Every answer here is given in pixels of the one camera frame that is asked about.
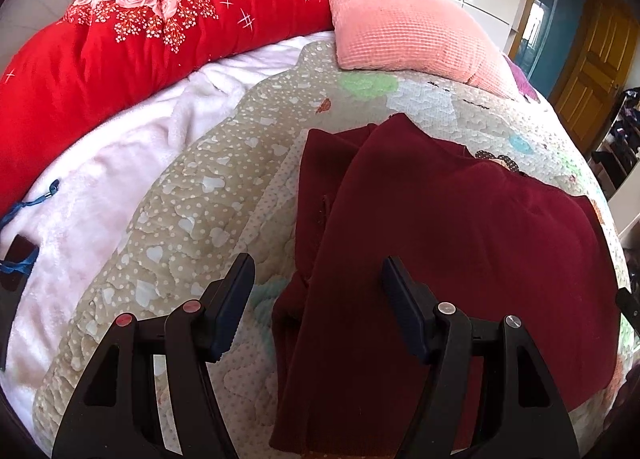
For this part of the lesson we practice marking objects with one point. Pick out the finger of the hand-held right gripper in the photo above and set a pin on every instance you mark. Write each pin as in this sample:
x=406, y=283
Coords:
x=629, y=306

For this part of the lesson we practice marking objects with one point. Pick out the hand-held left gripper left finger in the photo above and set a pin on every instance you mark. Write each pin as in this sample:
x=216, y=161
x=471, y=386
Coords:
x=235, y=309

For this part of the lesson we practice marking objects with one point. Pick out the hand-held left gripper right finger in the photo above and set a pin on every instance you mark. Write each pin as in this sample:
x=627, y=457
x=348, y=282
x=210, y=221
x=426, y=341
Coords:
x=405, y=309

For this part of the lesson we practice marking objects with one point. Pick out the maroon garment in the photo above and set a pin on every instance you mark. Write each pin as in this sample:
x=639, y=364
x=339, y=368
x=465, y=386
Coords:
x=450, y=239

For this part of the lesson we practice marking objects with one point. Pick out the rack with clothes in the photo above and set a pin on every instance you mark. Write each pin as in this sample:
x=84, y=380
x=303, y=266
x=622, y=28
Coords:
x=620, y=139

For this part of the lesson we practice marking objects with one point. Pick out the patchwork quilt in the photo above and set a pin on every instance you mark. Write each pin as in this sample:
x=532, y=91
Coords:
x=200, y=199

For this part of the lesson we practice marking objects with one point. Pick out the white fleece blanket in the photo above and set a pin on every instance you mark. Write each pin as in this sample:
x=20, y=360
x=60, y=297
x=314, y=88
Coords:
x=100, y=179

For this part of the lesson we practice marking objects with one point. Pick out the wooden door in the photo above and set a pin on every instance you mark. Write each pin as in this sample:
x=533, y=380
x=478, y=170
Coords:
x=595, y=74

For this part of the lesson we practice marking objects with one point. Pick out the magenta cloth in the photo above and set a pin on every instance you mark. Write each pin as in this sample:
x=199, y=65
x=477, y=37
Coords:
x=525, y=81

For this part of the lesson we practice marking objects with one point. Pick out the red floral comforter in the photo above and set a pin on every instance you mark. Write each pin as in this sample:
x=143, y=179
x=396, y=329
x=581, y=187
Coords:
x=100, y=74

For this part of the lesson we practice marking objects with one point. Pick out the pink pillow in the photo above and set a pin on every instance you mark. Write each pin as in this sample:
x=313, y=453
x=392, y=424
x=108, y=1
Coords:
x=400, y=24

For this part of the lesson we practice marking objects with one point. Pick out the blue glass door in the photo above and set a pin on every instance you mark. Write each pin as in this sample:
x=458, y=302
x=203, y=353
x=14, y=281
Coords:
x=555, y=14

